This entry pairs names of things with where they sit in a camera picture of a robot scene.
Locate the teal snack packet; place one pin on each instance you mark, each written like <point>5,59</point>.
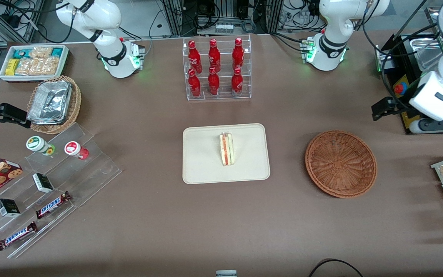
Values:
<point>21,53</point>
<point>57,52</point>

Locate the stacked aluminium foil containers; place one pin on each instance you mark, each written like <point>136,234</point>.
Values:
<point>50,103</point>

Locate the white cup green lid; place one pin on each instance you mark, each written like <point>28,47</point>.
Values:
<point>37,144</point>

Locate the triangular sandwich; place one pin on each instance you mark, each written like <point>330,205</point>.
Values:
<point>226,150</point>

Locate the stainless steel warmer pan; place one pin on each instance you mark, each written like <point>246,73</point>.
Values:
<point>430,54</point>

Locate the clear acrylic tiered stand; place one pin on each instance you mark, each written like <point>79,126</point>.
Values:
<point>90,169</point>

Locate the beige plastic tray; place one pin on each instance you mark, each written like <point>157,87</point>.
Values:
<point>198,165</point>

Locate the round brown wicker basket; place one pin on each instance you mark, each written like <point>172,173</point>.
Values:
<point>340,163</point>

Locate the red cola bottle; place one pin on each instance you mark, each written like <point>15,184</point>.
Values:
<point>194,57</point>
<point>194,84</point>
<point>213,83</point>
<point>237,83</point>
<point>238,55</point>
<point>214,57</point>

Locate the clear acrylic bottle rack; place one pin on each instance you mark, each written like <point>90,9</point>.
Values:
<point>223,96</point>

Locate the small black carton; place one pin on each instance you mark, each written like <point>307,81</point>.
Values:
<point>43,183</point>
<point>8,208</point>

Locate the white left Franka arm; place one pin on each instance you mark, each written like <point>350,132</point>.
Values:
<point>333,34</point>

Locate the red appliance knob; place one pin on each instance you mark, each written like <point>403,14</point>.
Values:
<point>398,89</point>

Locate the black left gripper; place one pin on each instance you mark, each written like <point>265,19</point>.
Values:
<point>396,104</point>

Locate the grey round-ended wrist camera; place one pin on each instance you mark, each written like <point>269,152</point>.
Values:
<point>425,125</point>

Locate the small grey device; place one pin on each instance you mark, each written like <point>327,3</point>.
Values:
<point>226,273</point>

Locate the clear bag of crackers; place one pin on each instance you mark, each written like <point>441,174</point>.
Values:
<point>41,52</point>
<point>49,65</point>
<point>27,67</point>

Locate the aluminium profile frame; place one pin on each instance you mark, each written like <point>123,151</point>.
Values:
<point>174,15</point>

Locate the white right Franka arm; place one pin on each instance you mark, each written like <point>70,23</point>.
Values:
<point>110,23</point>

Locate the white rectangular snack bin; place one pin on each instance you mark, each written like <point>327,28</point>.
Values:
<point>64,63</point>

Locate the white cup red lid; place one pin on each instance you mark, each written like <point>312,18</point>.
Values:
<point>74,149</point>

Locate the oval light wicker basket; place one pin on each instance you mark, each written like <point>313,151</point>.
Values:
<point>76,104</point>

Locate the yellow snack packet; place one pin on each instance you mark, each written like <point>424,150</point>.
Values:
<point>12,66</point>

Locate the black food warmer appliance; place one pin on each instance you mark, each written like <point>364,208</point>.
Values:
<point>402,54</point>

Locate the Snickers chocolate bar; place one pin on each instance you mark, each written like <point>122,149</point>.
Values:
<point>53,205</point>
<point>17,236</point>

